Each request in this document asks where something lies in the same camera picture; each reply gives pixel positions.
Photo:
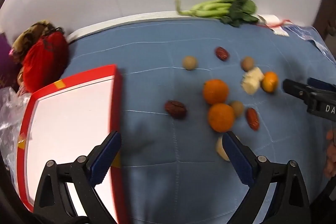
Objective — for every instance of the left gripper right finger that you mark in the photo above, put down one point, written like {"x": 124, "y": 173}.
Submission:
{"x": 289, "y": 204}

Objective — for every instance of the red white shallow box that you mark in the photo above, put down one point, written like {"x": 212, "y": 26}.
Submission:
{"x": 65, "y": 120}

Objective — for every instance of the red jujube top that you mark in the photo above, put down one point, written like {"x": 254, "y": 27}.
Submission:
{"x": 221, "y": 53}

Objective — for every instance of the green bok choy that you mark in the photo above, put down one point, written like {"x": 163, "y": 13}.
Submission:
{"x": 232, "y": 12}

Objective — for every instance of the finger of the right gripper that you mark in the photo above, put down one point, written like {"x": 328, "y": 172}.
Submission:
{"x": 318, "y": 84}
{"x": 297, "y": 90}

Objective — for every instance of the dark red jujube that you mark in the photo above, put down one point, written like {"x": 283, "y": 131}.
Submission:
{"x": 176, "y": 109}

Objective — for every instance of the right hand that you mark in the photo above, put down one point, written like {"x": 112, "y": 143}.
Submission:
{"x": 329, "y": 169}

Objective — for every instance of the red drawstring pouch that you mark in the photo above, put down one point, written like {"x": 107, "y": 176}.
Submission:
{"x": 46, "y": 61}

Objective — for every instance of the blue printed plastic wrapper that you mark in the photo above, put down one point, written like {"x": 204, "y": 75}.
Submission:
{"x": 310, "y": 34}

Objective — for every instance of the large orange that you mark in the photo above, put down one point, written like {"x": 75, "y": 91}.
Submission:
{"x": 221, "y": 117}
{"x": 215, "y": 91}

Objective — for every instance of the small orange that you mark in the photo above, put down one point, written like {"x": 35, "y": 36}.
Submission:
{"x": 269, "y": 83}

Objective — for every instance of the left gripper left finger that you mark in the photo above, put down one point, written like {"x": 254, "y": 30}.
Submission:
{"x": 53, "y": 202}

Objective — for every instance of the white red paper packet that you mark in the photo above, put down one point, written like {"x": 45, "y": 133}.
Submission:
{"x": 275, "y": 24}

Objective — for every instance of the blue quilted mat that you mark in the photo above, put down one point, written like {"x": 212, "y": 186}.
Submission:
{"x": 171, "y": 170}

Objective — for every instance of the clear plastic bag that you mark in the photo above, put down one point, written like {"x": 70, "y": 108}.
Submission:
{"x": 13, "y": 108}

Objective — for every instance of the purple gift bag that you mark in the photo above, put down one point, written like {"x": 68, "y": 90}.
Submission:
{"x": 8, "y": 69}

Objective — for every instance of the pale ginger piece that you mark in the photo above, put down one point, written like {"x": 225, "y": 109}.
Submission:
{"x": 251, "y": 80}
{"x": 220, "y": 150}

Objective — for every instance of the floral brown cloth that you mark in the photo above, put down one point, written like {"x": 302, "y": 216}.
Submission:
{"x": 29, "y": 37}

